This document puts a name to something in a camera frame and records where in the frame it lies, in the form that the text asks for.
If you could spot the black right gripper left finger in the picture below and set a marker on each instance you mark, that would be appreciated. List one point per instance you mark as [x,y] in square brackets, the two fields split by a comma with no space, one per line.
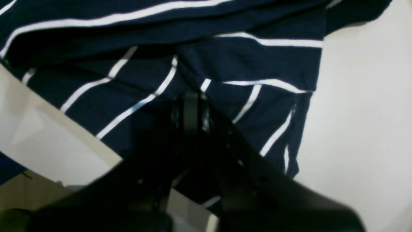
[132,197]

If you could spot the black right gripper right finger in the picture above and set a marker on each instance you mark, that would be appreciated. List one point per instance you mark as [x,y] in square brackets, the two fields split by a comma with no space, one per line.
[255,197]

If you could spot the navy white striped T-shirt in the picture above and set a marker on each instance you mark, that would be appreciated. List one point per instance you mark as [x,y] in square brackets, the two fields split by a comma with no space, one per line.
[115,66]

